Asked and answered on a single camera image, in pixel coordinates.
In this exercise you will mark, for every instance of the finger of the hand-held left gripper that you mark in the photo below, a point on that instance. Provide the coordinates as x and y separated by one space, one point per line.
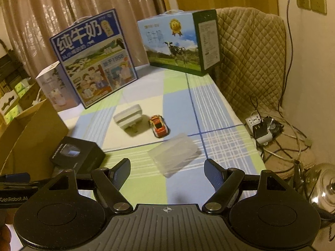
15 177
21 186

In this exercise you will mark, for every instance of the beige quilted chair cover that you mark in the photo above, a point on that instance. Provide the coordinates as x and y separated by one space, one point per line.
251 62

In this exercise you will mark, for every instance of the frosted plastic case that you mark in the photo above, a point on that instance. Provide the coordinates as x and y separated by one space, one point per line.
172 157

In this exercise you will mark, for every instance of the small black fan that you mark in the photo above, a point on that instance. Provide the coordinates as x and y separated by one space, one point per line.
273 126

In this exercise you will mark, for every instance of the blue illustrated milk carton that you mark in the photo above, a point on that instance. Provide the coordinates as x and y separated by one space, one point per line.
86 57

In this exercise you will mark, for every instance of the checked pastel tablecloth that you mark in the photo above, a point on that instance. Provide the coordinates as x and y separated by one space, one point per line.
183 104

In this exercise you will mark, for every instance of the brown tissue carton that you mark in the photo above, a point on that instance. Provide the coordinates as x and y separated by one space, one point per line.
30 99

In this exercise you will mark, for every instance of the stack of green tissue packs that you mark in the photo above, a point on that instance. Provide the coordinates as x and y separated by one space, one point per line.
21 86

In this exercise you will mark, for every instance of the cow print milk carton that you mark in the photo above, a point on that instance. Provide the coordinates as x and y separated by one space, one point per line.
170 44

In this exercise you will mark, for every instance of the orange toy car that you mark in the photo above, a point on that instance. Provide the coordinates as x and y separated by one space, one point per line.
158 126

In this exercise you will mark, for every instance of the white ribbed power adapter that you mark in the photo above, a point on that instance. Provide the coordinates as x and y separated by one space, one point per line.
128 116

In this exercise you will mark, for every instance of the steel kettle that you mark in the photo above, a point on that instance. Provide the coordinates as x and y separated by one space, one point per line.
324 188

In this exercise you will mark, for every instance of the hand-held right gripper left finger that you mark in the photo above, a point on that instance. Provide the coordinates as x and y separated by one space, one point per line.
121 172

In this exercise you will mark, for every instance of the white wooden chair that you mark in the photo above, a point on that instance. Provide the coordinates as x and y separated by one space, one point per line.
7 100

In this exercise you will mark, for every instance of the brown cardboard box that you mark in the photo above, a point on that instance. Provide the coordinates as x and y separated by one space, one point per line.
39 128

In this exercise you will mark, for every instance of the white humidifier box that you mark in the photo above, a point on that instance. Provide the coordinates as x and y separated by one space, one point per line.
52 89

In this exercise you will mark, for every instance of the white power strip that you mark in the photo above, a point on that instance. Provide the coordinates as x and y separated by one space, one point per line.
252 123

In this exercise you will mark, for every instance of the long black product box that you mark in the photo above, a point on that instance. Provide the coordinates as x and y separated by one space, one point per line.
78 154

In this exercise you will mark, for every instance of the beige curtain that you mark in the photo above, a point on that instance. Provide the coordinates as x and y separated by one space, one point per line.
52 10

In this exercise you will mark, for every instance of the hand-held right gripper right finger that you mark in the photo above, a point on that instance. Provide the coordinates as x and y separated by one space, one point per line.
213 174

